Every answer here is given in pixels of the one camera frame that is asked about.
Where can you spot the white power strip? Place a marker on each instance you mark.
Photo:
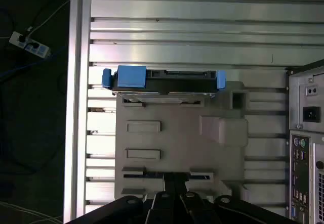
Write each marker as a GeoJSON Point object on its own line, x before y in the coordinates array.
{"type": "Point", "coordinates": [30, 44]}

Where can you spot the silver PC case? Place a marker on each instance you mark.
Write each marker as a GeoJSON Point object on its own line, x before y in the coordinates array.
{"type": "Point", "coordinates": [301, 158]}

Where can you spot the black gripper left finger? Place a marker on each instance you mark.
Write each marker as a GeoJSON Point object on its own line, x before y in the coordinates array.
{"type": "Point", "coordinates": [162, 208]}

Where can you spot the blue VGA port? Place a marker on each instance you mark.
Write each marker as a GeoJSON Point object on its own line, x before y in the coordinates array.
{"type": "Point", "coordinates": [293, 213]}

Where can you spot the hard disk in blue carrier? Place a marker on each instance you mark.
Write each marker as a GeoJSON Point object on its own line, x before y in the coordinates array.
{"type": "Point", "coordinates": [131, 80]}

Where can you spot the black power inlet socket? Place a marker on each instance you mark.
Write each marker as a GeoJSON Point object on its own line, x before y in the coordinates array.
{"type": "Point", "coordinates": [311, 114]}

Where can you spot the grey plastic parts rack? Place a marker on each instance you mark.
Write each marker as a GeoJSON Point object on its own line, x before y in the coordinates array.
{"type": "Point", "coordinates": [177, 138]}

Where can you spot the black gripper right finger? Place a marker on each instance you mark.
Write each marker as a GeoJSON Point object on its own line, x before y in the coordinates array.
{"type": "Point", "coordinates": [195, 208]}

